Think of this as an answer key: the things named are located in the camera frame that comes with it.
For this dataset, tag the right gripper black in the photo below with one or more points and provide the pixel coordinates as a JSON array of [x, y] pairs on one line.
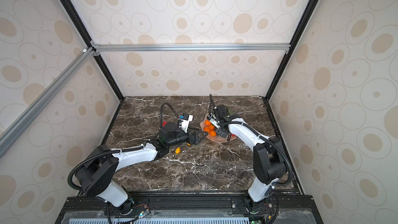
[[224, 135]]

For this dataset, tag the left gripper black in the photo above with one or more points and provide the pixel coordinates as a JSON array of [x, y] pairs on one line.
[[195, 133]]

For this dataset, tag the pink scalloped fruit bowl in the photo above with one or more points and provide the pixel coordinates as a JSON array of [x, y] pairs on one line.
[[217, 139]]

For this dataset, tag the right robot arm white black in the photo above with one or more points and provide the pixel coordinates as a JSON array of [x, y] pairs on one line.
[[270, 162]]

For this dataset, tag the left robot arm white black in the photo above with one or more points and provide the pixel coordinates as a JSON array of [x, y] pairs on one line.
[[94, 175]]

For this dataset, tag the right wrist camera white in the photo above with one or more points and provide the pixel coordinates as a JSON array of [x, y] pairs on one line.
[[213, 121]]

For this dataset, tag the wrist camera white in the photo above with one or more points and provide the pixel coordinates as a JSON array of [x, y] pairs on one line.
[[184, 121], [213, 121]]

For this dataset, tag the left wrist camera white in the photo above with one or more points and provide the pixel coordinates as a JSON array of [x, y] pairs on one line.
[[184, 121]]

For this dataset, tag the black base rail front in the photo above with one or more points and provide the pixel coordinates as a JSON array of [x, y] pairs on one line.
[[194, 208]]

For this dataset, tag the horizontal aluminium rail back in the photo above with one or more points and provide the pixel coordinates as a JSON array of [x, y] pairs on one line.
[[191, 47]]

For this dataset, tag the black frame post right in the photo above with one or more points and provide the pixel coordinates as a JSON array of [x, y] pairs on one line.
[[302, 24]]

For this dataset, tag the black frame post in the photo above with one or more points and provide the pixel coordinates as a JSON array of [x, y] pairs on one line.
[[83, 32], [302, 24]]

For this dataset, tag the diagonal aluminium rail left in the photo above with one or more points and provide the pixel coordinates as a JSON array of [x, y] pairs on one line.
[[17, 128]]

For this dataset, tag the black frame post left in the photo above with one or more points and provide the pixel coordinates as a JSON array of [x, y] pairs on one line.
[[83, 32]]

